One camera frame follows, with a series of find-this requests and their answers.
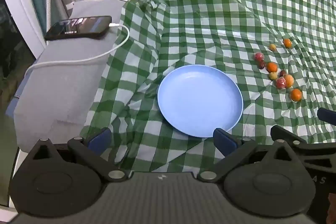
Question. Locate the red fruit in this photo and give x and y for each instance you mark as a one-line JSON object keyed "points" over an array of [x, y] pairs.
{"points": [[280, 83], [258, 56]]}

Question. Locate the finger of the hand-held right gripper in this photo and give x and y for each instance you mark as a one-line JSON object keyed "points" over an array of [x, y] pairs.
{"points": [[328, 115], [291, 137]]}

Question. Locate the white window frame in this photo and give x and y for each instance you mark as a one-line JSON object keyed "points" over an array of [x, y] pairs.
{"points": [[18, 3]]}

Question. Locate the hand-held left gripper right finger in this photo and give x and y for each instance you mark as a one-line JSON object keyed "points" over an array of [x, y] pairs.
{"points": [[223, 139]]}

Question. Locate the blue plate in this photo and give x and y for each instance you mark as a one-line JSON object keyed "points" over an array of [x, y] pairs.
{"points": [[199, 100]]}

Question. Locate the grey cushion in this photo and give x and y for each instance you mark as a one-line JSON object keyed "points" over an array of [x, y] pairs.
{"points": [[65, 82]]}

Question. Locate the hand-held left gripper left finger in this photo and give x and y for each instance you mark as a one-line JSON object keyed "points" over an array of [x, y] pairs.
{"points": [[101, 139]]}

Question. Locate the small orange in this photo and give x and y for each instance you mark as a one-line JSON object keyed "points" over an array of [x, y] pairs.
{"points": [[287, 43], [272, 66], [296, 95]]}

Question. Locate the small yellow fruit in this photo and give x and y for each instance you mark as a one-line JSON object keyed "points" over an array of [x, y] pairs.
{"points": [[272, 47], [273, 75]]}

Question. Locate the plastic orange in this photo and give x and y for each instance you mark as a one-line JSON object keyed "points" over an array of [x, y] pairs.
{"points": [[289, 80]]}

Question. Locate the green white checked tablecloth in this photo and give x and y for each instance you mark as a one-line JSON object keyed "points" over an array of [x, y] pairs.
{"points": [[210, 16]]}

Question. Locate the black smartphone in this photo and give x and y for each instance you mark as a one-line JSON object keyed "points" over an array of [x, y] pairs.
{"points": [[78, 27]]}

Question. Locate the dark red jujube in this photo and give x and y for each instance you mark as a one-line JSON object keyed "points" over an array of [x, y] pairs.
{"points": [[282, 73], [261, 64]]}

